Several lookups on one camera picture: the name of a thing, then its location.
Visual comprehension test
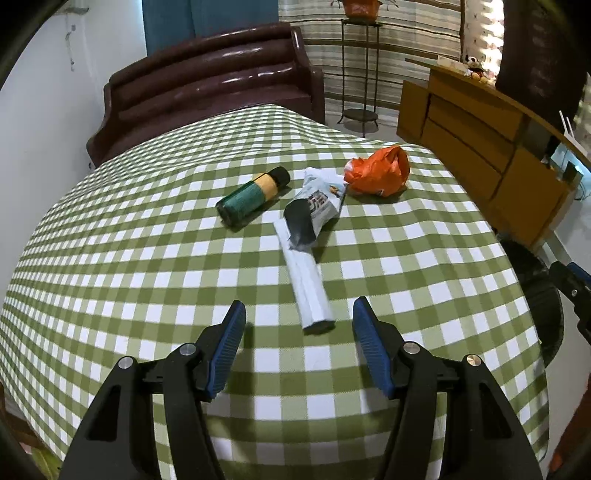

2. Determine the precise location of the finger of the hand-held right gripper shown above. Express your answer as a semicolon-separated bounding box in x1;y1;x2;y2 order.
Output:
570;261;591;296
549;261;591;344

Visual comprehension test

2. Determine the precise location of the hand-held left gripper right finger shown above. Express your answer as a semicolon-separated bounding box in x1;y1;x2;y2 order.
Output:
352;296;543;480

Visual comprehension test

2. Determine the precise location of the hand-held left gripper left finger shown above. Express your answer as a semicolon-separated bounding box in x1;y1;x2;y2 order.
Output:
60;300;247;480

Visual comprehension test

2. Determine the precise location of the black trash bin with bag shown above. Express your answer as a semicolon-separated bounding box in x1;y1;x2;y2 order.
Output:
501;235;566;370

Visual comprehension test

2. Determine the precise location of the person's right forearm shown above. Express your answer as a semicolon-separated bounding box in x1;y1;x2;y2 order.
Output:
547;406;591;480

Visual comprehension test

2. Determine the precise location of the wooden cabinet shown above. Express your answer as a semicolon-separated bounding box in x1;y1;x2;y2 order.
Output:
396;58;591;252

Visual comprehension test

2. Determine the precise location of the green checked tablecloth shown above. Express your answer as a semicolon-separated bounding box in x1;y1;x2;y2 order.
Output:
0;102;550;480

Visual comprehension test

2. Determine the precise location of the white router with antennas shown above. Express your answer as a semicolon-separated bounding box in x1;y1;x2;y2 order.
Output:
556;108;589;153

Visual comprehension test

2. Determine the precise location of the green bottle with black cap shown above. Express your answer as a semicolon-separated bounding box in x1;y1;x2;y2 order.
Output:
216;166;291;230

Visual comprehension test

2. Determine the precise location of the white black printed packet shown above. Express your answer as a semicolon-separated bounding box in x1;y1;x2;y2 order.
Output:
283;167;348;252

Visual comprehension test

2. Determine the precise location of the orange plastic bag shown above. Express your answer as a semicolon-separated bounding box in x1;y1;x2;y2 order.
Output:
343;144;411;200

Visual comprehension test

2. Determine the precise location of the mouse plush toy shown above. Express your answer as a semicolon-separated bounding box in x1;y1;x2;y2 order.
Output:
463;54;491;84

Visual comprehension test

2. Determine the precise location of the black metal plant stand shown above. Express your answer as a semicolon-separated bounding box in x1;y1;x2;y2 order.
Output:
338;18;382;138

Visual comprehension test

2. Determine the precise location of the purple curtain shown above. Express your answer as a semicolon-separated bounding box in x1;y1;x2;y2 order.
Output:
494;0;591;93

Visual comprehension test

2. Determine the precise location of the beige patterned curtain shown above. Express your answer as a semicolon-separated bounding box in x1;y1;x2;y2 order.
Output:
459;0;509;77

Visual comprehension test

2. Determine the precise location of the striped curtain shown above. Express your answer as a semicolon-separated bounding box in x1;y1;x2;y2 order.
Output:
277;0;462;125

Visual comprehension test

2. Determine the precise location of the maroon leather sofa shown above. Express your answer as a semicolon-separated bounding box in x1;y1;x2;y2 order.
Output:
87;24;325;169

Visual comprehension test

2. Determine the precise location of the blue curtain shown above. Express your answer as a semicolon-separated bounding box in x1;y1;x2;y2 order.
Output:
141;0;280;58

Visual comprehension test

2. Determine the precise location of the potted plant in orange pot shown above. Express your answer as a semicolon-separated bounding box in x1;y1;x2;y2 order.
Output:
330;0;398;20

